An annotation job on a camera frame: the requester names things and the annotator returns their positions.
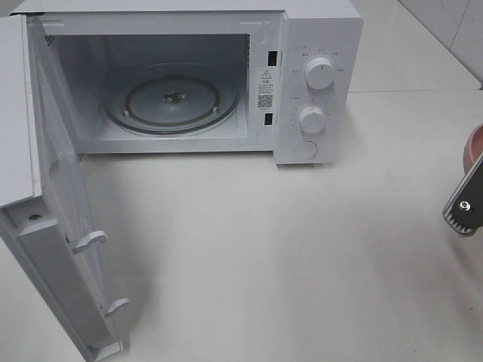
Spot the white microwave oven body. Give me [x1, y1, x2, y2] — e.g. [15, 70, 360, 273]
[6, 1, 363, 164]

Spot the white upper power knob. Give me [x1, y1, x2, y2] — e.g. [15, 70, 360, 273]
[303, 55, 335, 90]

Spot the white round door button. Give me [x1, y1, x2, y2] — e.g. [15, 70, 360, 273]
[294, 141, 318, 160]

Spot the white microwave door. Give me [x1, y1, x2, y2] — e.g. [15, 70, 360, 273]
[1, 14, 128, 361]

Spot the white warning label sticker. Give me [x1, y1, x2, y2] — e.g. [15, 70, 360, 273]
[255, 67, 278, 112]

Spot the white timer knob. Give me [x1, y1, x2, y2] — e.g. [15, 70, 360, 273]
[299, 106, 328, 134]

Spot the pink round plate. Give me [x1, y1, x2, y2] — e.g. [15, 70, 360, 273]
[463, 124, 483, 173]

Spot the glass microwave turntable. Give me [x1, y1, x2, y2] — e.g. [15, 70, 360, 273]
[103, 63, 239, 135]

